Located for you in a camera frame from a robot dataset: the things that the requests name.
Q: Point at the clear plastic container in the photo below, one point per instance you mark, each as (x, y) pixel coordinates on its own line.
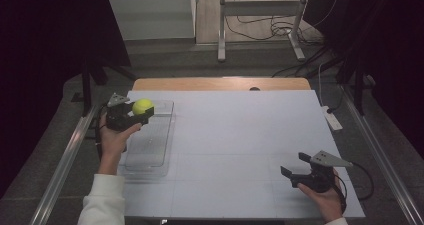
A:
(150, 145)

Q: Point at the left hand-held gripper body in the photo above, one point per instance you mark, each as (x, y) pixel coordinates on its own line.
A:
(118, 118)

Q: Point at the yellow tennis ball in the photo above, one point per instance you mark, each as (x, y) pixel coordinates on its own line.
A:
(141, 105)

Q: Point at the white cabinet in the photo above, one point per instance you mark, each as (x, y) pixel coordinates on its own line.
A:
(150, 15)

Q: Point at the white power strip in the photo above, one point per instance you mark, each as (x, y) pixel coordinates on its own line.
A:
(332, 120)

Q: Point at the white metal desk frame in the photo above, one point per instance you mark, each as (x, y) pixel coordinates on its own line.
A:
(260, 8)

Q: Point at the black round table grommet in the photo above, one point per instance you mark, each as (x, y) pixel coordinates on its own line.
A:
(254, 88)

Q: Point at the black stand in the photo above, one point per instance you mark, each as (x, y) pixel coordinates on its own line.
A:
(86, 85)
(359, 85)

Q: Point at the white table board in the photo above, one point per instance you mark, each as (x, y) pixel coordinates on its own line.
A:
(240, 171)

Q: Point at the person's right hand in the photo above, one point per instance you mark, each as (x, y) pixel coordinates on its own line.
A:
(328, 203)

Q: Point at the black curtain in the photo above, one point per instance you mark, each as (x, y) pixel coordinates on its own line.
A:
(40, 51)
(393, 51)

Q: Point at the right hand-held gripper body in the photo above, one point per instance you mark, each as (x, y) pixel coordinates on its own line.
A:
(318, 180)

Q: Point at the person's left hand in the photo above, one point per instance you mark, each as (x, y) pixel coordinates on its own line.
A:
(111, 145)

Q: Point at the aluminium rail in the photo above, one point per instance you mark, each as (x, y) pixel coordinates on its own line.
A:
(63, 168)
(383, 158)

